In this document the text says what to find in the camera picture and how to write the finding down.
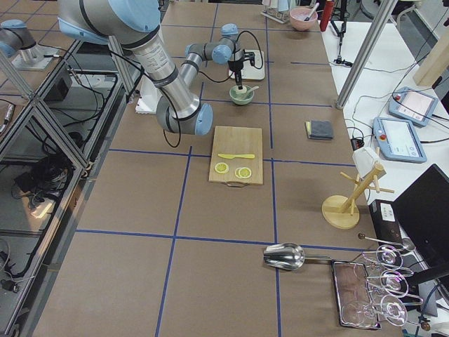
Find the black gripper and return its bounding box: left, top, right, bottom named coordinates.
left=227, top=59, right=246, bottom=93

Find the white ceramic spoon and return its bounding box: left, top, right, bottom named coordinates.
left=245, top=86, right=259, bottom=95

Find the white steamed bun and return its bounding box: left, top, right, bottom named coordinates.
left=235, top=90, right=246, bottom=98

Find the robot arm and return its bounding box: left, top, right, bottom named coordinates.
left=58, top=0, right=243, bottom=136
left=1, top=19, right=59, bottom=71

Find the mint green bowl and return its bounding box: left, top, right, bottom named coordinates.
left=229, top=85, right=255, bottom=105

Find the pink bowl with ice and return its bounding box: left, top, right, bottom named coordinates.
left=289, top=7, right=318, bottom=31

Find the steel tube in bowl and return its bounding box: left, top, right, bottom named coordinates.
left=304, top=3, right=320, bottom=22

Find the cream bear serving tray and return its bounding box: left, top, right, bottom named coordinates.
left=226, top=49, right=265, bottom=81

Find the bamboo cutting board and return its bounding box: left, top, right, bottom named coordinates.
left=208, top=126, right=264, bottom=186

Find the yellow plastic knife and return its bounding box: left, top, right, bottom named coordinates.
left=217, top=153, right=255, bottom=159

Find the upper lemon slice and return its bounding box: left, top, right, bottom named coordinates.
left=214, top=162, right=229, bottom=174

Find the lemon slice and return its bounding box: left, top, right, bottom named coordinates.
left=214, top=162, right=229, bottom=174
left=234, top=167, right=252, bottom=179

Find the grey folded cloth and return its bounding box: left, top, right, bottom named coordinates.
left=304, top=120, right=334, bottom=140

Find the lower lemon slice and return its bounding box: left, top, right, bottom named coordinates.
left=234, top=167, right=252, bottom=179

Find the red cylinder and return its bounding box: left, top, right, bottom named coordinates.
left=319, top=0, right=335, bottom=32

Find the black tripod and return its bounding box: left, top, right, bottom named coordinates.
left=330, top=0, right=353, bottom=67

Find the wooden mug tree stand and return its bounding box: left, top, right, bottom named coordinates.
left=321, top=161, right=394, bottom=230

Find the near blue teach pendant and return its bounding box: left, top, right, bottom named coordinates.
left=373, top=117, right=427, bottom=164

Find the blue teach pendant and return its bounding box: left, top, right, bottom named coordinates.
left=389, top=86, right=438, bottom=127
left=373, top=117, right=427, bottom=164

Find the far blue teach pendant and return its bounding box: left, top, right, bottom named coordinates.
left=389, top=86, right=438, bottom=127

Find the steel scoop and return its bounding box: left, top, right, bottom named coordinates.
left=263, top=242, right=332, bottom=270

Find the clear wine glass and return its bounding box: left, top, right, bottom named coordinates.
left=361, top=244, right=414, bottom=277
left=366, top=270, right=424, bottom=305
left=340, top=295, right=408, bottom=329

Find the wire rack of cups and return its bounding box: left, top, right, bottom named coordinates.
left=261, top=0, right=290, bottom=24

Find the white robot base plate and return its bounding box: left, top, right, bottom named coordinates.
left=135, top=77, right=161, bottom=114

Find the aluminium frame post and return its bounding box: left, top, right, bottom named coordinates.
left=336, top=0, right=398, bottom=110

